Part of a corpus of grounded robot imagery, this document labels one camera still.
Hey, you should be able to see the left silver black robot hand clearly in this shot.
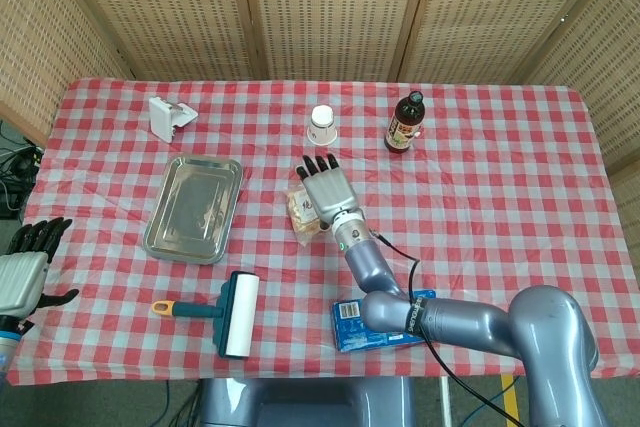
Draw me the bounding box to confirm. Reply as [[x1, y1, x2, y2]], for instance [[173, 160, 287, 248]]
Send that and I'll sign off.
[[0, 216, 81, 318]]

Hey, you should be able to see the silver metal tray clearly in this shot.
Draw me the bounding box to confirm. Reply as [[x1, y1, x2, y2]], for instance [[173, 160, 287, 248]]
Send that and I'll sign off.
[[143, 155, 245, 266]]

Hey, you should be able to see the red white checkered tablecloth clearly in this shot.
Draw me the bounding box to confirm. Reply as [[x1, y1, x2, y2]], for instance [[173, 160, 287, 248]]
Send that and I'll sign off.
[[0, 77, 632, 387]]

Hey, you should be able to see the woven wooden folding screen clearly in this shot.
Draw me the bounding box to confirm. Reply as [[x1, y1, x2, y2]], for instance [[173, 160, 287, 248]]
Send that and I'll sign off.
[[0, 0, 640, 268]]

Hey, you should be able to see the black floor cable bundle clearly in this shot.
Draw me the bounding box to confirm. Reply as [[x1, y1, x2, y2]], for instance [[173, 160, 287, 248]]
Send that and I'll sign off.
[[0, 119, 46, 221]]

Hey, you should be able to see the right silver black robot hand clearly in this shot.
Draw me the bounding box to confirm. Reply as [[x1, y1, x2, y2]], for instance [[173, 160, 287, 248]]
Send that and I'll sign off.
[[295, 152, 360, 231]]

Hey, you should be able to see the white folding phone stand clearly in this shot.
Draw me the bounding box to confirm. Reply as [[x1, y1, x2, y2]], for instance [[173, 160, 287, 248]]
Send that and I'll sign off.
[[148, 95, 199, 144]]

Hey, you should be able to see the clear plastic snack packet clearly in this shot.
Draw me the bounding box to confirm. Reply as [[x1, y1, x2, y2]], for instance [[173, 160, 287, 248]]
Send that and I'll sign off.
[[285, 185, 331, 248]]

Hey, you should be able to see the brown drink bottle black cap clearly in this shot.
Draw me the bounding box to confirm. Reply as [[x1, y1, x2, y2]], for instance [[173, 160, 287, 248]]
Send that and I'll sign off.
[[383, 90, 426, 153]]

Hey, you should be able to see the grey robot torso base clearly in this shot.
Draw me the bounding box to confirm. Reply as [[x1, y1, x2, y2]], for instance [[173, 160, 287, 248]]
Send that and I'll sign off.
[[198, 375, 419, 427]]

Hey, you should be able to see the teal lint roller white roll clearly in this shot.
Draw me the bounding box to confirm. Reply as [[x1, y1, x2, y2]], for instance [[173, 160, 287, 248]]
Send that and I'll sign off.
[[151, 270, 261, 360]]

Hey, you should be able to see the blue floor cable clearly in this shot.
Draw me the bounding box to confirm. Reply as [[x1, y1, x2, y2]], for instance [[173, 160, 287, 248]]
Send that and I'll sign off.
[[464, 375, 522, 423], [163, 380, 175, 427]]

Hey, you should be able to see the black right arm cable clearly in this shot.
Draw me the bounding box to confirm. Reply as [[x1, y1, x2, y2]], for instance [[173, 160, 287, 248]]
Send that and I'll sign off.
[[368, 229, 509, 427]]

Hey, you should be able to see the white paper cup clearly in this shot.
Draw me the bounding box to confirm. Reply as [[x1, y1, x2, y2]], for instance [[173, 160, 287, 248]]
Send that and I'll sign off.
[[306, 104, 339, 147]]

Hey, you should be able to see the blue Oreo cookie box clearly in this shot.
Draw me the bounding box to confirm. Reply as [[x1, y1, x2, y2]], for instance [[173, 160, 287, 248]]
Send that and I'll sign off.
[[332, 289, 437, 354]]

